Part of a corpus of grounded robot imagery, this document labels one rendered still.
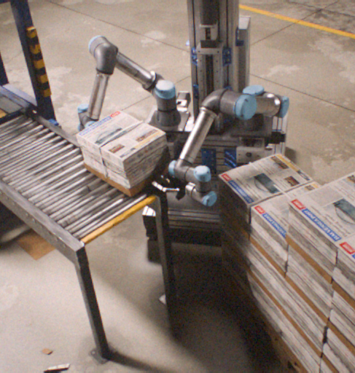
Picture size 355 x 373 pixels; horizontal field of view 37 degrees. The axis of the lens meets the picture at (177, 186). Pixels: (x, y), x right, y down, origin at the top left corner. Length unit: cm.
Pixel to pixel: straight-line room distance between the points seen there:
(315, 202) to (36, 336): 178
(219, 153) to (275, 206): 77
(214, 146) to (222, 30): 65
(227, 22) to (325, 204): 127
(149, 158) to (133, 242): 108
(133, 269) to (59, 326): 57
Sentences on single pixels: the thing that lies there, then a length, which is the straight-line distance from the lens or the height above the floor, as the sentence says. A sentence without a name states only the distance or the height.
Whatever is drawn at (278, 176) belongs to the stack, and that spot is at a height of 83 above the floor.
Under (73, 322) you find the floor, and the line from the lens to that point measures 320.
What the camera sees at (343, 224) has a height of 107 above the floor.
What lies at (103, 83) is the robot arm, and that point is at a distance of 290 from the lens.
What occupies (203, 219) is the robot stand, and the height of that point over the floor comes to 23.
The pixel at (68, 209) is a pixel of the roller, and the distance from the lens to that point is 265.
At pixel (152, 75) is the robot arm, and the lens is 314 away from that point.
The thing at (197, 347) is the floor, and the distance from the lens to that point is 298.
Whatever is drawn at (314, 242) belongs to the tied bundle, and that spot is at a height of 96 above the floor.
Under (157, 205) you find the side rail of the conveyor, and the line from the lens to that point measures 267.
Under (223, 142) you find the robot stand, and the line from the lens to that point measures 311.
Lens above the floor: 243
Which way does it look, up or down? 38 degrees down
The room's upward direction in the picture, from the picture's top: 5 degrees counter-clockwise
